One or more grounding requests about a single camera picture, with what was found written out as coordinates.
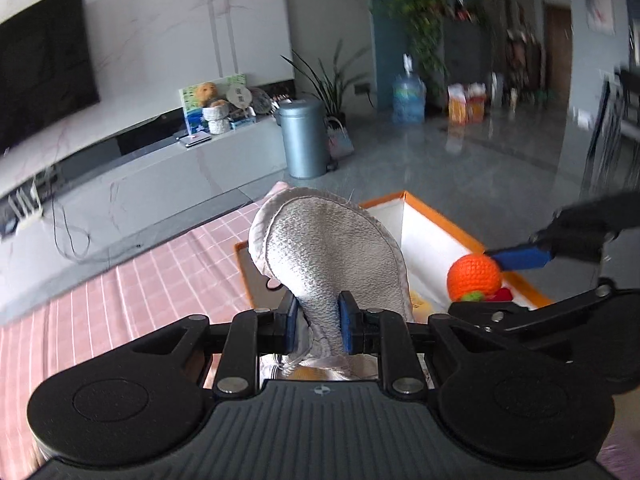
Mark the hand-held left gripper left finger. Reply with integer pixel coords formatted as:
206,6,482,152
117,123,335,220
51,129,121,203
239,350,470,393
119,290,301,401

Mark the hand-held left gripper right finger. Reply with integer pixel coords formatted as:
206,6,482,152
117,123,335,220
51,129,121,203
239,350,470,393
337,290,503,400

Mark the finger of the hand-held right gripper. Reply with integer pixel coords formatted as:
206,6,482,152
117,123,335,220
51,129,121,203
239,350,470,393
449,277,623,342
484,192,640,271

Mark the orange crocheted ball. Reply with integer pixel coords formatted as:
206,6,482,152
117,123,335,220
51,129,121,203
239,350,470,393
446,254,502,302

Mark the silver oven mitt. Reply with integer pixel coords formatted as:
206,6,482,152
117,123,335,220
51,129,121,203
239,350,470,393
248,187,416,382

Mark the orange cardboard box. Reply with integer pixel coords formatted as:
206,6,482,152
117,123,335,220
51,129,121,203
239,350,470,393
234,191,553,357

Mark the dark dining chair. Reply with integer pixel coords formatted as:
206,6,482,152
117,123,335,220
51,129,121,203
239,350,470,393
580,65,640,197

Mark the pink checked tablecloth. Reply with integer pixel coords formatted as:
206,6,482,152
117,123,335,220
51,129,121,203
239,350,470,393
0,180,301,463

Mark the small patterned bag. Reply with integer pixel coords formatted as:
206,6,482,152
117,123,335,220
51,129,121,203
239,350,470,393
325,116,355,159

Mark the grey metal trash can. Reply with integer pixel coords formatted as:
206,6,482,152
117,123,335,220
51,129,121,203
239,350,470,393
276,99,330,179

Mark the blue water bottle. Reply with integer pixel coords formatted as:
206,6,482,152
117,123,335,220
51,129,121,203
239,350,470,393
391,54,427,124

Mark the white marble television console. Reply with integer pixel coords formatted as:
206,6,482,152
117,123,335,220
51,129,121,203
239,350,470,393
0,116,290,311

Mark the brown door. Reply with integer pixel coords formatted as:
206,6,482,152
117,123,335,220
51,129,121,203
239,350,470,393
542,2,574,106

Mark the dark cabinet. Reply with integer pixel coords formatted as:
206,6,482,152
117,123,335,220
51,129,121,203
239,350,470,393
442,12,506,106

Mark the round paper fan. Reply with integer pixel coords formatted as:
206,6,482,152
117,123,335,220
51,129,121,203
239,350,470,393
225,85,253,111

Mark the long-leaf potted floor plant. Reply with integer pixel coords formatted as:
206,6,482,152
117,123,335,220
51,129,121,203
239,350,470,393
281,40,371,126

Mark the brown teddy bear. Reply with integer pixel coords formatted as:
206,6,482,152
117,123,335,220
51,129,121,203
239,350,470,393
194,82,220,106

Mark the bushy vine plant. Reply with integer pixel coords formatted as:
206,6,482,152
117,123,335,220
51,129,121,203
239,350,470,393
385,0,451,102

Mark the white router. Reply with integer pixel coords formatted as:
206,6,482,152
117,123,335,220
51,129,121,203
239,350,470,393
7,180,44,234

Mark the black cable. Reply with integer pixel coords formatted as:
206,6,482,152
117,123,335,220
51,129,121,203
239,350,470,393
49,194,112,264

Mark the pale wall picture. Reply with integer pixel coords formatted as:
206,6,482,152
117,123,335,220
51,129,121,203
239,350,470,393
582,0,616,36

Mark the black wall television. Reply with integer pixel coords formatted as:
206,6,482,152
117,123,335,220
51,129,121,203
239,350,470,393
0,0,101,155

